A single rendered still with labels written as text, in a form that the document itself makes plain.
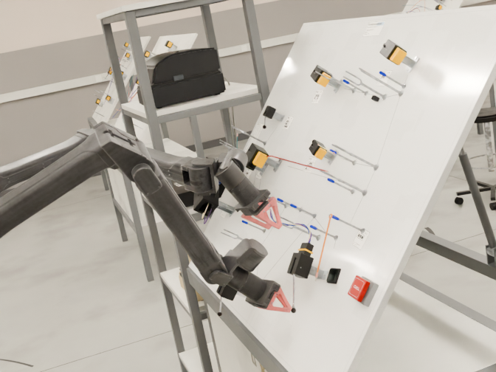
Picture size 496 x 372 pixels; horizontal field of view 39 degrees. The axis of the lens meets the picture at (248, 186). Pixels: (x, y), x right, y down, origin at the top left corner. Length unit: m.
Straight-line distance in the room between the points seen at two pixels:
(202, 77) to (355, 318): 1.35
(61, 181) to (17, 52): 7.81
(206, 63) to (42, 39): 6.56
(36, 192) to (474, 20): 1.10
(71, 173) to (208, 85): 1.42
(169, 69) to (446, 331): 1.37
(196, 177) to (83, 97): 7.55
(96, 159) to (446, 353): 1.09
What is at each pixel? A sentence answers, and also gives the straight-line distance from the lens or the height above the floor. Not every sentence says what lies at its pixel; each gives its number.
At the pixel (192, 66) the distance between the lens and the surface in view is 2.70.
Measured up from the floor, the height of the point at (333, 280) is 1.08.
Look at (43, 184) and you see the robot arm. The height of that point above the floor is 1.52.
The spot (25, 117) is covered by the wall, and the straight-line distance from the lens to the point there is 9.21.
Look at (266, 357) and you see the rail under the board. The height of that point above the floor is 0.86.
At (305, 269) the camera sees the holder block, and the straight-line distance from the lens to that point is 1.79.
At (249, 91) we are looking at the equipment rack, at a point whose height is 1.45.
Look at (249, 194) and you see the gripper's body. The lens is 1.71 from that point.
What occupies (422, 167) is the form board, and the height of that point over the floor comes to 1.34.
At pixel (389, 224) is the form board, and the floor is 1.22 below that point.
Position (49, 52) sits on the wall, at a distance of 9.18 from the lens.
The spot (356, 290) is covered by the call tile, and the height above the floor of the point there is 1.11.
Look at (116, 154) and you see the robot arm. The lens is 1.35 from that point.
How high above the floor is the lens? 1.78
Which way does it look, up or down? 14 degrees down
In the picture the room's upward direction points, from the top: 11 degrees counter-clockwise
